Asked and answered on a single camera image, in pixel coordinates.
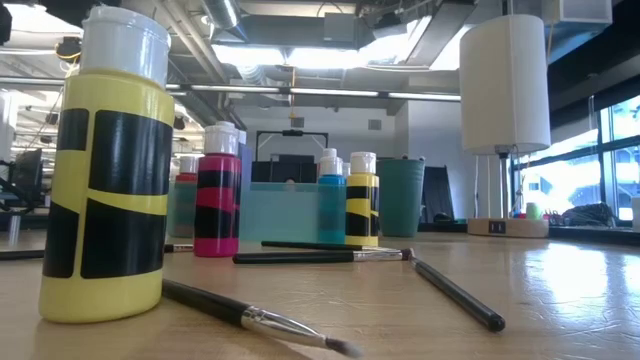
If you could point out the grey wall vent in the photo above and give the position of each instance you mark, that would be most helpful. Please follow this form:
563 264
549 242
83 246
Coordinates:
374 124

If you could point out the black ceiling device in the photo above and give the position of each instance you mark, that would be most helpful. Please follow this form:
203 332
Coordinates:
68 48

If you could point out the small golden yellow paint bottle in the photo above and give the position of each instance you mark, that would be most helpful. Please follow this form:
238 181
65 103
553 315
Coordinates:
361 200

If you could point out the dark green cup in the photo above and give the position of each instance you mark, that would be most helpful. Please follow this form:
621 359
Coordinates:
400 200

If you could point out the light green cup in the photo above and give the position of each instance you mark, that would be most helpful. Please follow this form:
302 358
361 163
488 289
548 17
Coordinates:
534 211

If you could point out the person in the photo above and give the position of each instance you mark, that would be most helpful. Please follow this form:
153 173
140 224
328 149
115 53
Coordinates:
290 180

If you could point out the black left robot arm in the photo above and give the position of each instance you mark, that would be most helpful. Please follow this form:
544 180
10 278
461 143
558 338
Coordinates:
4 25

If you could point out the white ceiling unit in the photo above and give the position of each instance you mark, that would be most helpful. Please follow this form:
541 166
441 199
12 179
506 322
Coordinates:
580 10

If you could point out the silver metal post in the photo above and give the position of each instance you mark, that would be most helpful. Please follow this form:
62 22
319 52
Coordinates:
15 230

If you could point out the window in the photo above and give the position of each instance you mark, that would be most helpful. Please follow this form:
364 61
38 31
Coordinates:
620 175

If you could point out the silver ceiling duct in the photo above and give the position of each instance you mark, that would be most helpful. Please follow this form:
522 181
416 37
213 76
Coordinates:
220 12

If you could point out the black chair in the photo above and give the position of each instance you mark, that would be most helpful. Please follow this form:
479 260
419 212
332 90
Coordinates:
437 195

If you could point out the black camera rig frame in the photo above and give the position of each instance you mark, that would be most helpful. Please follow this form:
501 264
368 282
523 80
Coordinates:
292 133

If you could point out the black monitor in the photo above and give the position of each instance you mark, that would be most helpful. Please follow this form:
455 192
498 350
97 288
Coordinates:
280 170

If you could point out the small red paint bottle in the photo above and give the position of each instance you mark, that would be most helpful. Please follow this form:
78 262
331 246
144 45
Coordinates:
186 177

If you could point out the teal translucent plastic tray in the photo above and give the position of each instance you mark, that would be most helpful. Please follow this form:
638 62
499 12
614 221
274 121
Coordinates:
280 212

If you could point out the small blue paint bottle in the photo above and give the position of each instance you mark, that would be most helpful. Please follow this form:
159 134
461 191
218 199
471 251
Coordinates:
331 200

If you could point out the ceiling light bar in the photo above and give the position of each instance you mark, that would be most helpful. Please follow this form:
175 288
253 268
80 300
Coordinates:
250 89

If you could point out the small lemon yellow paint bottle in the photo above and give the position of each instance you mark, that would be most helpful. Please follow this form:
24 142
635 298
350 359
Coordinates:
107 200

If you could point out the white shade wooden lamp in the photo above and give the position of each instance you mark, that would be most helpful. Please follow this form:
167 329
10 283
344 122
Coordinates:
505 85

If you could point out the small magenta paint bottle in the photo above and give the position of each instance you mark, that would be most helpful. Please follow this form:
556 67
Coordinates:
217 200

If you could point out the grey hanging box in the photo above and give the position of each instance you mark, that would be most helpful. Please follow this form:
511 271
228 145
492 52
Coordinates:
297 122

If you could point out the black aluminium table frame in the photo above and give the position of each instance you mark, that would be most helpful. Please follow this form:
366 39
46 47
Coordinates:
595 235

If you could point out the large purple paint bottle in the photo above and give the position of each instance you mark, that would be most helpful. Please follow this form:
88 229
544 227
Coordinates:
246 160

